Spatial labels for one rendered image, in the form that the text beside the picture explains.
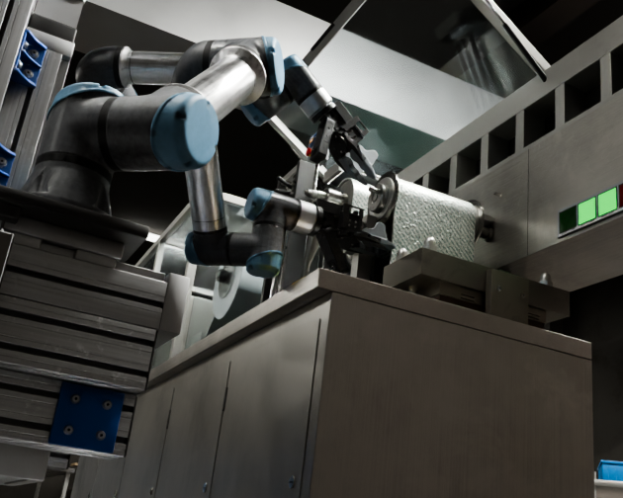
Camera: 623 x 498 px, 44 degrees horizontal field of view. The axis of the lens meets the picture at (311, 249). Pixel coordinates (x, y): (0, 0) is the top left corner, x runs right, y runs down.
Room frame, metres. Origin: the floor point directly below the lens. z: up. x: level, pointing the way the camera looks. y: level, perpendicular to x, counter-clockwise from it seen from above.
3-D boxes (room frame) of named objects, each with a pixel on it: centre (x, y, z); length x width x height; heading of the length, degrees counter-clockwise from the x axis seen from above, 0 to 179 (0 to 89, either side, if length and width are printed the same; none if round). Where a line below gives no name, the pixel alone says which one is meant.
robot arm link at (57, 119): (1.08, 0.38, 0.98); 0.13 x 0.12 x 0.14; 73
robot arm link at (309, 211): (1.60, 0.03, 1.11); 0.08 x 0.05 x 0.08; 23
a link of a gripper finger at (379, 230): (1.65, -0.15, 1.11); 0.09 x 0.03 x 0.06; 104
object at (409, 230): (1.73, -0.30, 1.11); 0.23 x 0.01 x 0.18; 113
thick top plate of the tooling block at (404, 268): (1.64, -0.38, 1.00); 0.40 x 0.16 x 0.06; 113
